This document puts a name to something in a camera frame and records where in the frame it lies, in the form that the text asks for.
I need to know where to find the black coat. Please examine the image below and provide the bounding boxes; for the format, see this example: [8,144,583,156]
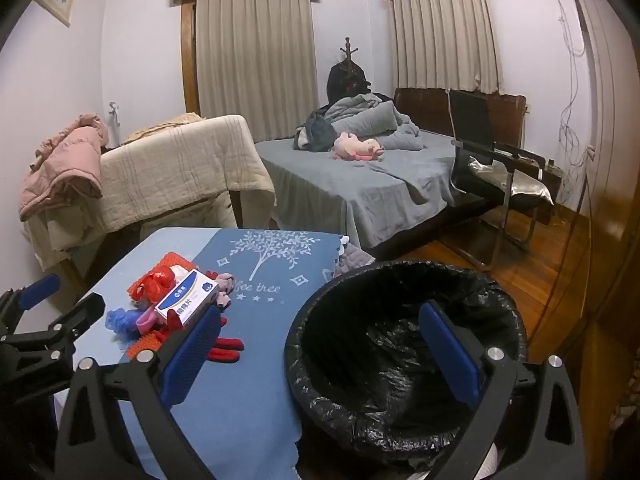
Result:
[325,62,374,107]

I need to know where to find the grey quilted mat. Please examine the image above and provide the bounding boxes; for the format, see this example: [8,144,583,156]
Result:
[332,239,377,282]

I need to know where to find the black chair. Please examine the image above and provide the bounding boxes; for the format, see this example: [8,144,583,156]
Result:
[447,89,552,272]

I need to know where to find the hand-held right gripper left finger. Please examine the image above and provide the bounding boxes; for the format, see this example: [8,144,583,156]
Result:
[55,304,223,480]

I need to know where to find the wooden window frame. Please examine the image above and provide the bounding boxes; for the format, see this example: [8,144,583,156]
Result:
[179,0,201,116]

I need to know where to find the bed with grey sheet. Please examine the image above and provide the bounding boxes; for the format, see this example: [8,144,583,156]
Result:
[254,129,494,262]

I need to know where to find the beige striped blanket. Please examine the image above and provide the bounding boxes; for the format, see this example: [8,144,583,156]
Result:
[99,114,277,232]

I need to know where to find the pale pink cloth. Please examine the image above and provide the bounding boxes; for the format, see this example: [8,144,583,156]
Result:
[202,270,237,310]

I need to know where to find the silver cushion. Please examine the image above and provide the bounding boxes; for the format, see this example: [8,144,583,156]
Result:
[464,155,555,206]

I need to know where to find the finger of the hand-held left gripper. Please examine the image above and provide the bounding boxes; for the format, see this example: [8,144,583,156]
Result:
[0,292,107,402]
[0,274,61,334]

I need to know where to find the white wall cables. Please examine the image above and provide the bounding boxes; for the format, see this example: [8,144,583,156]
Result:
[554,0,597,222]

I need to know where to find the wooden wardrobe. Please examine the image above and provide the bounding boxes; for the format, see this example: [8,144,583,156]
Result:
[525,0,640,480]

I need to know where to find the red glove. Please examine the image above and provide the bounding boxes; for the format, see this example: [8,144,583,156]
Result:
[159,322,246,365]

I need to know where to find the red plastic bag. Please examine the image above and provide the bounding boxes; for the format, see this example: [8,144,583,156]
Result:
[137,267,177,307]

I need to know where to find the white and blue box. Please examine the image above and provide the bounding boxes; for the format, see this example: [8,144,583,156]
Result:
[152,269,221,326]

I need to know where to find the white wall fixture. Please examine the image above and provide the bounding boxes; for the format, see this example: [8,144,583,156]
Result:
[108,101,122,149]

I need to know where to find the dark blue clothing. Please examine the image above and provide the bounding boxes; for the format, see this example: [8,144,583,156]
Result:
[294,110,339,154]

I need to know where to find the wooden coat rack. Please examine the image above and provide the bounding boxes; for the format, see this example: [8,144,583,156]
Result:
[338,37,364,67]

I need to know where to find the blue tree print tablecloth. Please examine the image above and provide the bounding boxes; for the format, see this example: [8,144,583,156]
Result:
[52,227,347,480]

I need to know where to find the wooden headboard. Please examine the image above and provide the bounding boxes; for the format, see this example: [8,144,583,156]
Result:
[392,87,529,157]

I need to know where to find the grey duvet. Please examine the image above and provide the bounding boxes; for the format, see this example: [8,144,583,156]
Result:
[320,93,427,152]

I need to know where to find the beige curtain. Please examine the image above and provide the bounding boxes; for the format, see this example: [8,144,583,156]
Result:
[391,0,504,95]
[194,0,321,144]

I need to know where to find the pink plush toy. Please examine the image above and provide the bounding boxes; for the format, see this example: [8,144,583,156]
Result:
[332,131,386,163]

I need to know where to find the trash bin with black bag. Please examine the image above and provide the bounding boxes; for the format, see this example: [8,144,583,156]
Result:
[284,259,530,480]

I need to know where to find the blue plastic bag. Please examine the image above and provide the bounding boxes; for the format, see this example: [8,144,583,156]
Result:
[105,307,147,339]

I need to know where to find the white cloth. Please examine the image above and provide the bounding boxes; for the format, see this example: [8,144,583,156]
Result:
[22,199,102,272]

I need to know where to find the pink padded jacket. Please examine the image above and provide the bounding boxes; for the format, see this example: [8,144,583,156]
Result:
[19,113,111,221]

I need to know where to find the tan blanket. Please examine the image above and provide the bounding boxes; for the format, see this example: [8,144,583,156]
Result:
[124,113,206,146]

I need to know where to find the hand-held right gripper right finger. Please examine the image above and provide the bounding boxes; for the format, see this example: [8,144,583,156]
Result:
[418,301,587,480]

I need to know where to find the wooden nightstand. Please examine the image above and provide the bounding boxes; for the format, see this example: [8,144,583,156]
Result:
[519,154,566,227]

